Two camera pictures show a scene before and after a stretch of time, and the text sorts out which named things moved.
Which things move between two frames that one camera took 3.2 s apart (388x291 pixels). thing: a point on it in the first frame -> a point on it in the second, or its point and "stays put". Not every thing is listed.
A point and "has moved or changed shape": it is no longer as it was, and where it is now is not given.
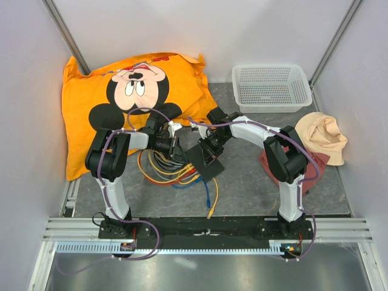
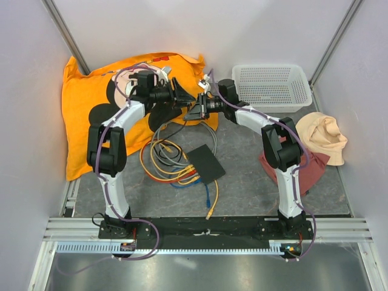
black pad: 196,156 stays put
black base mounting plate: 207,228 stays put
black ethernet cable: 160,162 has moved or changed shape
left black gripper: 175,151 -> 178,94
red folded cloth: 310,170 stays put
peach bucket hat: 320,133 stays put
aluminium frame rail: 324,228 stays put
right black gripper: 210,154 -> 195,113
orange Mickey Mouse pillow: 123,96 stays put
